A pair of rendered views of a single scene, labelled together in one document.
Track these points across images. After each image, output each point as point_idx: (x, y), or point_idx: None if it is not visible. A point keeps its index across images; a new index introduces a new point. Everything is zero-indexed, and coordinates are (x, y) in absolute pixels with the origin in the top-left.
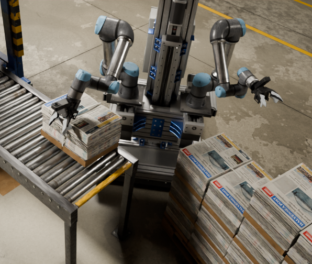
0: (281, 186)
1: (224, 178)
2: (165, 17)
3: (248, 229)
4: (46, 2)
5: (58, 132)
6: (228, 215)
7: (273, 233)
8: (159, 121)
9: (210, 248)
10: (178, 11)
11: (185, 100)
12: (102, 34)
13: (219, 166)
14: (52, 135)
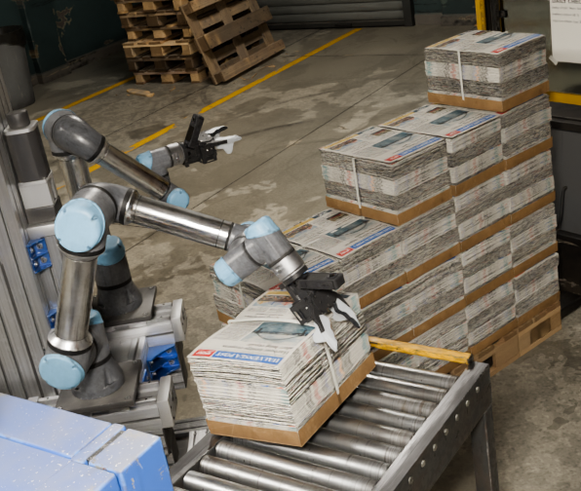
0: (375, 153)
1: (328, 248)
2: (14, 188)
3: (411, 233)
4: None
5: (320, 378)
6: (384, 262)
7: (433, 187)
8: (146, 379)
9: (394, 355)
10: (41, 145)
11: (116, 315)
12: (105, 230)
13: (302, 255)
14: (317, 406)
